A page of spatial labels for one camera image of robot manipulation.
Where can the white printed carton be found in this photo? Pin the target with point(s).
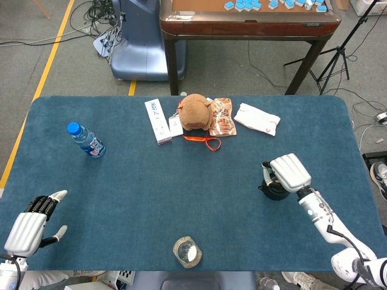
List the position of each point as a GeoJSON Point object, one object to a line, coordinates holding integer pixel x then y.
{"type": "Point", "coordinates": [362, 9]}

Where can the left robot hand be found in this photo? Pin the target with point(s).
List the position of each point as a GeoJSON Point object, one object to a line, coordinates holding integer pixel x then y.
{"type": "Point", "coordinates": [25, 232]}

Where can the brown capybara plush toy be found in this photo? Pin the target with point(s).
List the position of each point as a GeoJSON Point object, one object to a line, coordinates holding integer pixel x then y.
{"type": "Point", "coordinates": [195, 113]}

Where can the glass jar metal lid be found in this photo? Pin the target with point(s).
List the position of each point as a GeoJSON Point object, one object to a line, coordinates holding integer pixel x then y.
{"type": "Point", "coordinates": [187, 252]}

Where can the blue felt table cloth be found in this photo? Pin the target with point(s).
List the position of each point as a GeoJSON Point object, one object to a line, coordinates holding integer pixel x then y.
{"type": "Point", "coordinates": [151, 196]}

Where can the black cast iron teapot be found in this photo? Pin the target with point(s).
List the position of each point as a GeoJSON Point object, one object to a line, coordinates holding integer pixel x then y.
{"type": "Point", "coordinates": [273, 193]}

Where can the white ID badge card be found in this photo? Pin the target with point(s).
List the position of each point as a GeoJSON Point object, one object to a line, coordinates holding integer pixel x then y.
{"type": "Point", "coordinates": [176, 127]}

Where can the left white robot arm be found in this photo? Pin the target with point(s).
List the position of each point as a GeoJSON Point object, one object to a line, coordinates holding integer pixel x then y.
{"type": "Point", "coordinates": [9, 278]}

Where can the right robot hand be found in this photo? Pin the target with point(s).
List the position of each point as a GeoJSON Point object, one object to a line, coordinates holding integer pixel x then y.
{"type": "Point", "coordinates": [291, 172]}

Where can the checkerboard calibration card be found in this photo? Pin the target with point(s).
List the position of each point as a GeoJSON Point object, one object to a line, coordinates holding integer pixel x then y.
{"type": "Point", "coordinates": [125, 276]}

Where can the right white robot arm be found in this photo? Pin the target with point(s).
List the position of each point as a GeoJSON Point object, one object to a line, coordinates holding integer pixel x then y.
{"type": "Point", "coordinates": [320, 211]}

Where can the clear plastic bottle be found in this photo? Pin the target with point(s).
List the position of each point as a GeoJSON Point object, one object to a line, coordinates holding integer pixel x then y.
{"type": "Point", "coordinates": [269, 284]}

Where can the white wet wipes pack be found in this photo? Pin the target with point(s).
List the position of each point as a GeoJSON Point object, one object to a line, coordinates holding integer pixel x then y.
{"type": "Point", "coordinates": [257, 119]}

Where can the white face mahjong tile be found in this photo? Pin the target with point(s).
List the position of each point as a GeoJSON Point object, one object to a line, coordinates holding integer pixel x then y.
{"type": "Point", "coordinates": [308, 3]}

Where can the blue mahjong tile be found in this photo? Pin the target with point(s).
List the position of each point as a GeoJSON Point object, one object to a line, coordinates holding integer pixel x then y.
{"type": "Point", "coordinates": [228, 5]}
{"type": "Point", "coordinates": [321, 7]}

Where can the white power adapter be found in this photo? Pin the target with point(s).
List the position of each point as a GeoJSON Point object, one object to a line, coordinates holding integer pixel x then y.
{"type": "Point", "coordinates": [382, 117]}

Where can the blue cap water bottle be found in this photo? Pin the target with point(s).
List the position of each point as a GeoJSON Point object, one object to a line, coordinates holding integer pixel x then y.
{"type": "Point", "coordinates": [90, 145]}

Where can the white power strip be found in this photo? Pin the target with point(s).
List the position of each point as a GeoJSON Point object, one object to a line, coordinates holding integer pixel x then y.
{"type": "Point", "coordinates": [104, 45]}

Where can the grey robot torso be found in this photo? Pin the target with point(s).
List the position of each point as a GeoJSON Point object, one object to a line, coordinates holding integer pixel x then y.
{"type": "Point", "coordinates": [196, 281]}

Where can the brown mahjong table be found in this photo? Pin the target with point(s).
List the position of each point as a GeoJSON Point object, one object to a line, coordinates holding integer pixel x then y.
{"type": "Point", "coordinates": [242, 28]}

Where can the grey sneaker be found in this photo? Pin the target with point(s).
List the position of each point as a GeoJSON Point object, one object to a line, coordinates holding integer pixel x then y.
{"type": "Point", "coordinates": [379, 178]}

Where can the orange snack packet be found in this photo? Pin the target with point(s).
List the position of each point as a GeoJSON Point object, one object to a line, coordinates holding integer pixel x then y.
{"type": "Point", "coordinates": [223, 117]}

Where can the black tripod stand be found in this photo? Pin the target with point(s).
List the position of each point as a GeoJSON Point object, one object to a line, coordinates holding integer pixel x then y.
{"type": "Point", "coordinates": [341, 51]}

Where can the white purple toothpaste box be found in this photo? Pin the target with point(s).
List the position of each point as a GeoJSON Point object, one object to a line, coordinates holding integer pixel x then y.
{"type": "Point", "coordinates": [157, 121]}

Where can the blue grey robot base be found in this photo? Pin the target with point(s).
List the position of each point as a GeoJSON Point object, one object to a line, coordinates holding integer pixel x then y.
{"type": "Point", "coordinates": [142, 45]}

